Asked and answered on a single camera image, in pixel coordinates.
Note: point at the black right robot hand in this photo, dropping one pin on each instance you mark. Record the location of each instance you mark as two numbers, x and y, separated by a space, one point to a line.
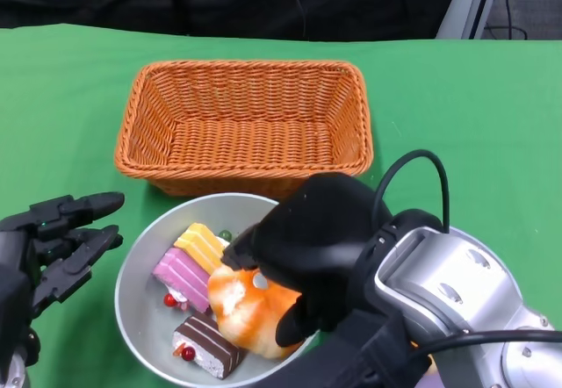
325 239

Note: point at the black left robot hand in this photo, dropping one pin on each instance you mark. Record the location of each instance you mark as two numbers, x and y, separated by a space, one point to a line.
26 247

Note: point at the orange white pumpkin bread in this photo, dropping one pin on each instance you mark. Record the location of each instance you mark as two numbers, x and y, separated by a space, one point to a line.
250 313

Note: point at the yellow cake piece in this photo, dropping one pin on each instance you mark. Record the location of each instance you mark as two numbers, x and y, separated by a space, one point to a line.
199 245

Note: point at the grey round bowl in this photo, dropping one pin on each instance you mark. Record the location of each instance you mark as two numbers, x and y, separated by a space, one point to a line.
145 318

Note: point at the magenta striped cake slice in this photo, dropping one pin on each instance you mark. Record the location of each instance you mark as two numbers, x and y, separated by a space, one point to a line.
184 278

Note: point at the chocolate striped cake slice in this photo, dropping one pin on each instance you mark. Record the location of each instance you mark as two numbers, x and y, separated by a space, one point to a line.
211 344

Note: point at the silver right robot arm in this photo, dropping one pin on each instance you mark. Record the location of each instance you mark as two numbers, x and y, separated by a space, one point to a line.
461 282

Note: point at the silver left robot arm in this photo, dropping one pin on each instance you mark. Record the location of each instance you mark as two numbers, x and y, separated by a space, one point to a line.
13 370

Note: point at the orange wicker basket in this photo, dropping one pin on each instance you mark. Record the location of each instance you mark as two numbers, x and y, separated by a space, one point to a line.
250 142

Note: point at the green tablecloth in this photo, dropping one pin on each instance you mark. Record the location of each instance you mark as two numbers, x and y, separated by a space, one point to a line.
461 120

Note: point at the grey metal stand leg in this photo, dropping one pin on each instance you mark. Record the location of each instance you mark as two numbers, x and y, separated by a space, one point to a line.
465 10

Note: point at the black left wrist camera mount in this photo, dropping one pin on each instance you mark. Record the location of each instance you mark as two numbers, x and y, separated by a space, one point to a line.
15 339

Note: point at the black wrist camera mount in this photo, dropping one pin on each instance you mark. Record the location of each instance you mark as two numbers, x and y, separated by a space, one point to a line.
15 339
342 361

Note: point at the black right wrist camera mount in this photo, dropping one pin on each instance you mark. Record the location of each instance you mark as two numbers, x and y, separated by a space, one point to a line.
342 361

